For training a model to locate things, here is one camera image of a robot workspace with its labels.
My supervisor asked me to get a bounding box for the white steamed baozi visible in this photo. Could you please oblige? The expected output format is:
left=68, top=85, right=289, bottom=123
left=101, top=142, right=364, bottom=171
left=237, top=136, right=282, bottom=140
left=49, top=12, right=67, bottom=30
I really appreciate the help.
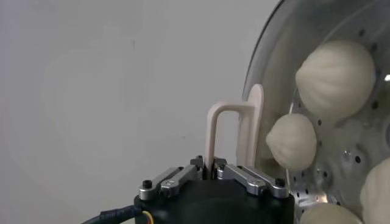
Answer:
left=294, top=39, right=376, bottom=118
left=300, top=202, right=363, bottom=224
left=359, top=158, right=390, bottom=224
left=265, top=113, right=317, bottom=172

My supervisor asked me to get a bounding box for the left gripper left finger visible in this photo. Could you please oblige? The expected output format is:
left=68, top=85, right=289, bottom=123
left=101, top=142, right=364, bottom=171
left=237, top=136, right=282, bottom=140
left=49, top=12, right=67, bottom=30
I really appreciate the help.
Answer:
left=138, top=155, right=204, bottom=201

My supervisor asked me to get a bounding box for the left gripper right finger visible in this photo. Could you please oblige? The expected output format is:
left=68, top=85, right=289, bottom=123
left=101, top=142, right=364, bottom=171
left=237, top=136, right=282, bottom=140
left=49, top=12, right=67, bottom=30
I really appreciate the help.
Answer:
left=213, top=156, right=289, bottom=199

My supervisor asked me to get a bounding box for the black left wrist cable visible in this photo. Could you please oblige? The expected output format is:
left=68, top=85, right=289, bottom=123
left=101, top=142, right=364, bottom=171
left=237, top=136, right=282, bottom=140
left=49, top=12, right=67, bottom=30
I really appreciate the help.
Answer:
left=80, top=204, right=153, bottom=224

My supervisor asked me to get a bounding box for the steel steamer basket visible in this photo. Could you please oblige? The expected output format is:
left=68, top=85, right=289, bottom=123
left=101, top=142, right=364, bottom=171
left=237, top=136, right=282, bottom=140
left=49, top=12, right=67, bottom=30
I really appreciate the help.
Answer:
left=255, top=0, right=390, bottom=224

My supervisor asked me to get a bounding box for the glass pot lid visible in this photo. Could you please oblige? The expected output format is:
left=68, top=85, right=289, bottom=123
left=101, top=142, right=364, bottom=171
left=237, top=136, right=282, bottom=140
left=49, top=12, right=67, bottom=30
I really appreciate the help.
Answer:
left=204, top=0, right=390, bottom=224

